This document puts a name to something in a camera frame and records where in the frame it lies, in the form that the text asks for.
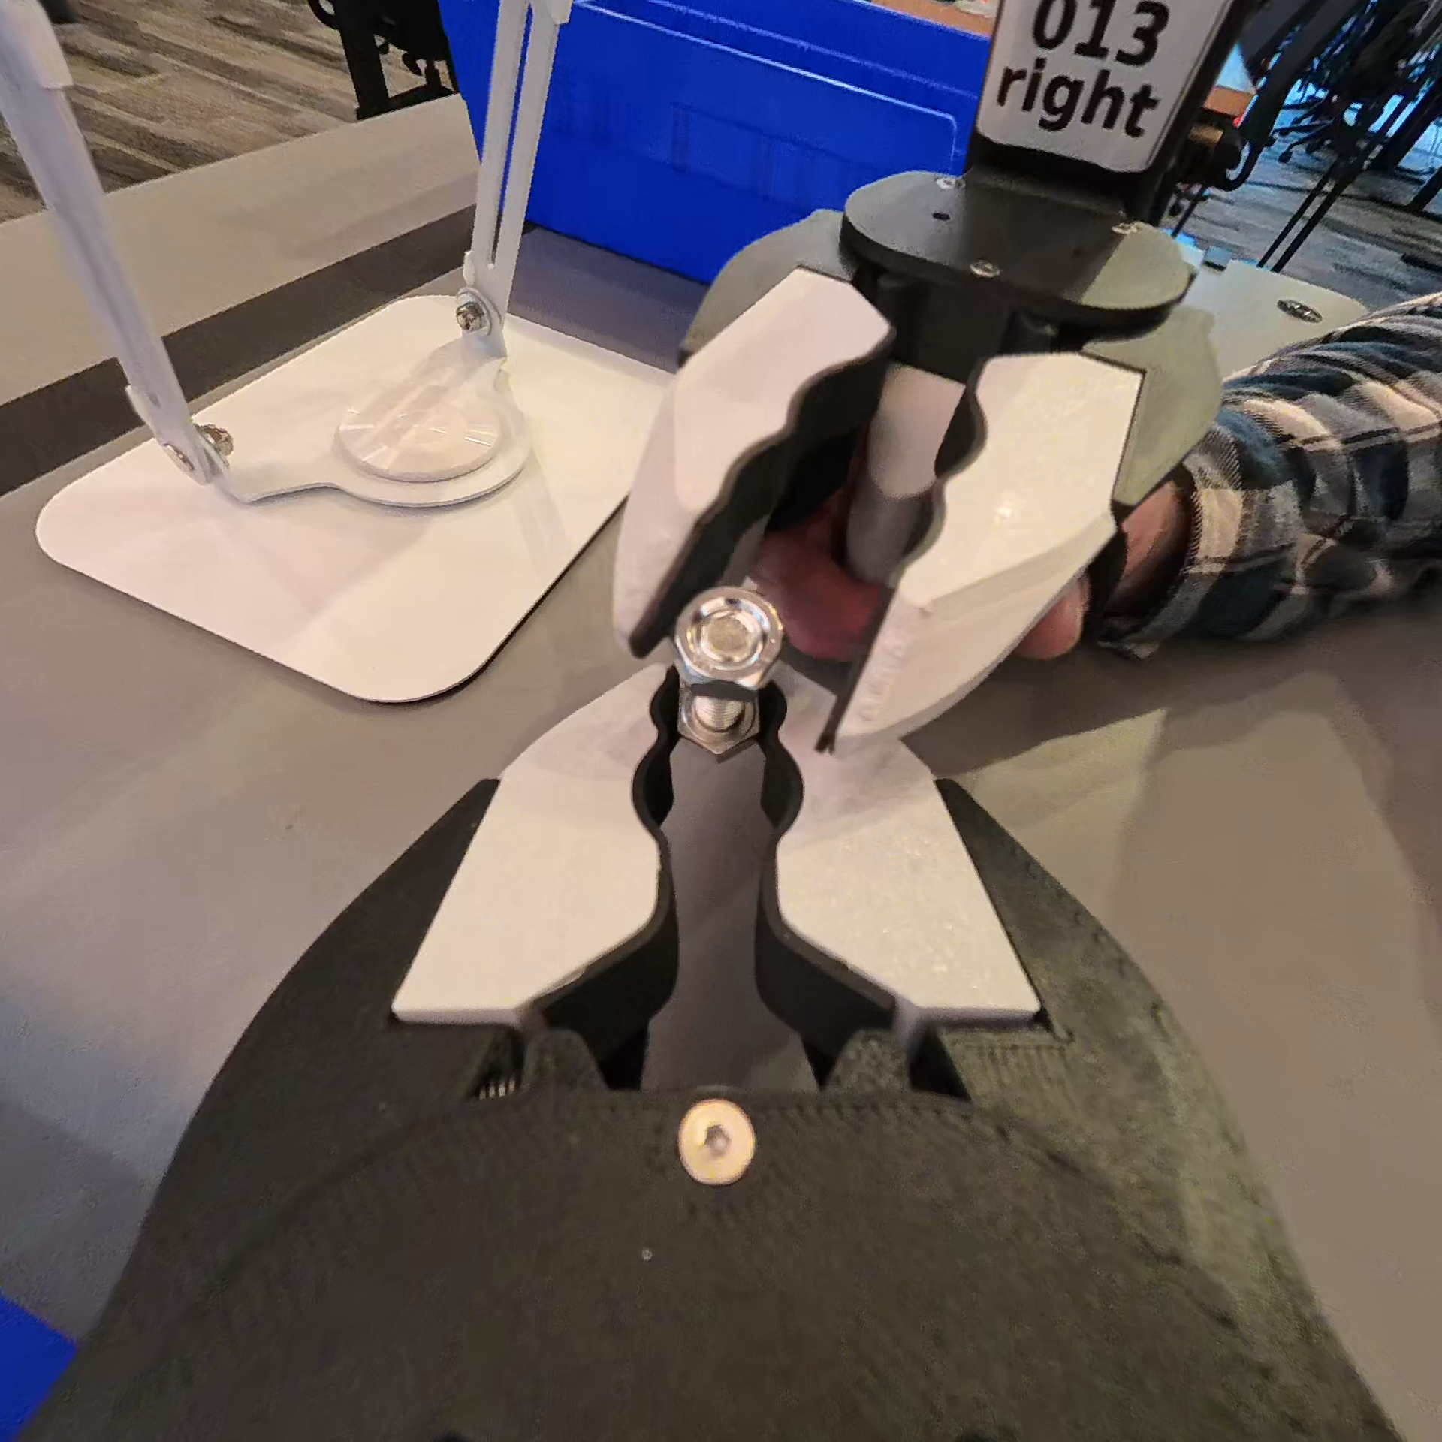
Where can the silver hex bolt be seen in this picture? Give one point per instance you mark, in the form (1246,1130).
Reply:
(728,641)

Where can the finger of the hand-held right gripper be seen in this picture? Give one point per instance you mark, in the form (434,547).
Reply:
(1013,507)
(731,418)

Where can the white metal stand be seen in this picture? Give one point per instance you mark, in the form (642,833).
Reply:
(338,564)

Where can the silver hex nut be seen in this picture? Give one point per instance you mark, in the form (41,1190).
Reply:
(721,746)

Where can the blue plastic bin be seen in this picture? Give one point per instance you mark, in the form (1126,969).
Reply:
(699,124)

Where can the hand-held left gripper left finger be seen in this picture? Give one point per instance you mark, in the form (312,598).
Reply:
(551,868)

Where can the person's right forearm plaid sleeve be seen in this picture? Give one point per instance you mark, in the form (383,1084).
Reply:
(1318,473)

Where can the person's right hand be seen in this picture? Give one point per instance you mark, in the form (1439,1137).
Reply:
(817,608)

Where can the blue plastic box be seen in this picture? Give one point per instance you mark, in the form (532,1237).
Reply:
(31,1369)

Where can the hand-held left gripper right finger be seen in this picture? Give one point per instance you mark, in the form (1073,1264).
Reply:
(901,880)

